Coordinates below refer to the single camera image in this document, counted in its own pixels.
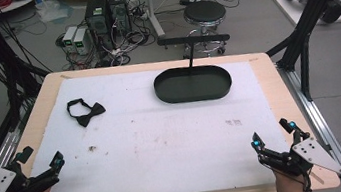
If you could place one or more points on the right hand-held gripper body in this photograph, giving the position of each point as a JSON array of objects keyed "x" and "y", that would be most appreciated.
[{"x": 314, "y": 153}]

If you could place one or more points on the person's right hand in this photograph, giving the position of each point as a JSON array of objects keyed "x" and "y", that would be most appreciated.
[{"x": 289, "y": 187}]

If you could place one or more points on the black bow tie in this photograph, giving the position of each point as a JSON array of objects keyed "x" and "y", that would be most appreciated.
[{"x": 88, "y": 113}]

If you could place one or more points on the black oval tray stand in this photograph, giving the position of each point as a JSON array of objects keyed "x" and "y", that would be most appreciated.
[{"x": 192, "y": 84}]

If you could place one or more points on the white foam mat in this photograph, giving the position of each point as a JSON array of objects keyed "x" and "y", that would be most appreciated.
[{"x": 165, "y": 143}]

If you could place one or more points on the white power supply box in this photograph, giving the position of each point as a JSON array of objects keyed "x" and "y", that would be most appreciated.
[
  {"x": 69, "y": 37},
  {"x": 81, "y": 41}
]

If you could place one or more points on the black round stool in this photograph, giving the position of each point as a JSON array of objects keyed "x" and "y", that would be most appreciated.
[{"x": 204, "y": 13}]

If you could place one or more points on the clear plastic bag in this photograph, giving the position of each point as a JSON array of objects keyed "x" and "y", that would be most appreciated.
[{"x": 52, "y": 10}]

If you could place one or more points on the black computer tower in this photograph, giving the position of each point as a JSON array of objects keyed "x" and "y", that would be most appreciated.
[
  {"x": 97, "y": 18},
  {"x": 119, "y": 10}
]

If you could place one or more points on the round white table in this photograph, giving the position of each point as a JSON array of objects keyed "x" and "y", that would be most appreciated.
[{"x": 15, "y": 3}]

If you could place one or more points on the white table leg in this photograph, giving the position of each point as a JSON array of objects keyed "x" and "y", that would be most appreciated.
[{"x": 154, "y": 10}]

